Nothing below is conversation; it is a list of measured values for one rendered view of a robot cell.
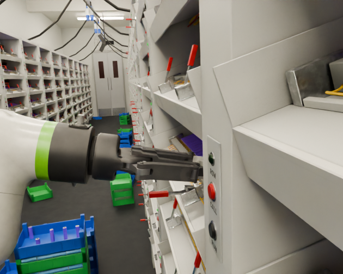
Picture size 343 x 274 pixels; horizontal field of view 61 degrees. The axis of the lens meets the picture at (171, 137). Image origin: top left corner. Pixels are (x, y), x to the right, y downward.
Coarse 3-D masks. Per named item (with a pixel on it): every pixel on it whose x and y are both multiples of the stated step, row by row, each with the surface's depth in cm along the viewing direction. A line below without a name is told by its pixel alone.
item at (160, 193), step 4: (152, 192) 52; (156, 192) 52; (160, 192) 52; (164, 192) 52; (168, 192) 53; (172, 192) 53; (176, 192) 53; (180, 192) 53; (184, 192) 53; (152, 196) 52; (156, 196) 52; (160, 196) 52; (164, 196) 52
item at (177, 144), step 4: (172, 140) 91; (176, 140) 89; (176, 144) 85; (180, 144) 83; (172, 148) 86; (176, 148) 83; (180, 148) 79; (184, 148) 78; (188, 152) 73; (200, 180) 56; (192, 184) 58
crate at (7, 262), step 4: (8, 260) 183; (8, 264) 183; (12, 264) 184; (4, 268) 181; (8, 268) 183; (12, 268) 185; (16, 268) 185; (0, 272) 176; (4, 272) 181; (8, 272) 183; (12, 272) 183; (16, 272) 183
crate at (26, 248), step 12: (24, 228) 145; (36, 228) 148; (48, 228) 150; (60, 228) 151; (72, 228) 153; (84, 228) 145; (24, 240) 144; (48, 240) 143; (60, 240) 133; (72, 240) 134; (84, 240) 138; (24, 252) 129; (36, 252) 131; (48, 252) 132
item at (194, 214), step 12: (168, 132) 94; (180, 132) 95; (156, 144) 94; (168, 144) 95; (180, 204) 54; (192, 204) 52; (192, 216) 48; (192, 228) 45; (204, 228) 35; (204, 240) 35; (204, 252) 36; (204, 264) 39
